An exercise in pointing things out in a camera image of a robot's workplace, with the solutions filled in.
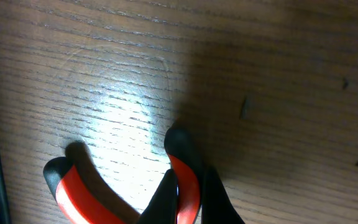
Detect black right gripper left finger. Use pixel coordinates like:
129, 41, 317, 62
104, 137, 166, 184
137, 169, 178, 224

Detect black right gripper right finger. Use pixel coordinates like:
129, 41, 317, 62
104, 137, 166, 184
201, 166, 245, 224

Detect red handled cutting pliers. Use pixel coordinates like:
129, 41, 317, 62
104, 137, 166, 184
43, 125, 203, 224

